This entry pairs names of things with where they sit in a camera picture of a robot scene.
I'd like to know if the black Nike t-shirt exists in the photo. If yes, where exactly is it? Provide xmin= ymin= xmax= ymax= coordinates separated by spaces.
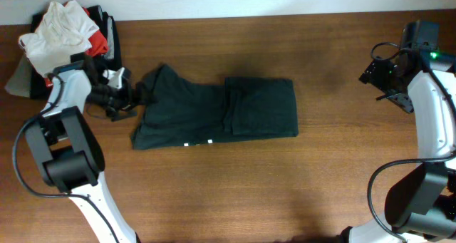
xmin=131 ymin=65 xmax=299 ymax=150

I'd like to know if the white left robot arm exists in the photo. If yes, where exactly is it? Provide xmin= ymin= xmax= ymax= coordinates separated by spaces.
xmin=19 ymin=66 xmax=140 ymax=243

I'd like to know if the red folded garment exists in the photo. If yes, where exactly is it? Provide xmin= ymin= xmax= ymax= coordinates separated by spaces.
xmin=30 ymin=1 xmax=109 ymax=75

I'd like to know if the black folded garment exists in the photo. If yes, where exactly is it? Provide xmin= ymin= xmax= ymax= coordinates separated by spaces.
xmin=30 ymin=5 xmax=123 ymax=100

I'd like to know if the grey-green folded garment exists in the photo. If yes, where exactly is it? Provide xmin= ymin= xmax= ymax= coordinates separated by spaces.
xmin=4 ymin=55 xmax=32 ymax=98

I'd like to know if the white crumpled garment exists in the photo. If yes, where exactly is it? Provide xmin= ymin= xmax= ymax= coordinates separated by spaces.
xmin=19 ymin=0 xmax=99 ymax=77

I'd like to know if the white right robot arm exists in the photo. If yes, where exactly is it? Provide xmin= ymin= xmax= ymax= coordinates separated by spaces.
xmin=340 ymin=52 xmax=455 ymax=242

